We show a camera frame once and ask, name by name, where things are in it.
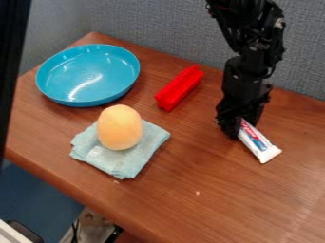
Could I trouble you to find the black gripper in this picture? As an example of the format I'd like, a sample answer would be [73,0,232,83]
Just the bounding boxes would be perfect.
[215,57,271,140]

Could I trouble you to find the white toothpaste tube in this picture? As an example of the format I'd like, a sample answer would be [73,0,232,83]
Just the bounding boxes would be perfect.
[238,120,282,164]

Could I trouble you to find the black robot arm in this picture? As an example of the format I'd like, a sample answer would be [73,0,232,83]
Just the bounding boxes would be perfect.
[206,0,286,139]

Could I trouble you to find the blue plastic plate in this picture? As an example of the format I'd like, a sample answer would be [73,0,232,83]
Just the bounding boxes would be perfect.
[36,44,140,107]

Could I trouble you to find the red plastic block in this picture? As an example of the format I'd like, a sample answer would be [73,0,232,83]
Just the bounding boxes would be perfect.
[153,65,203,112]

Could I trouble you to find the orange egg-shaped sponge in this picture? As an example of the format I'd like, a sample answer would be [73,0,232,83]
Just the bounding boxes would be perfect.
[97,104,141,150]

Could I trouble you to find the light blue folded cloth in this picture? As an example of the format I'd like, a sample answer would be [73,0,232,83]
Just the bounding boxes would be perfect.
[69,121,169,179]

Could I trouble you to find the objects under table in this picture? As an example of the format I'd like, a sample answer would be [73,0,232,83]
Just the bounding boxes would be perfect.
[0,209,123,243]

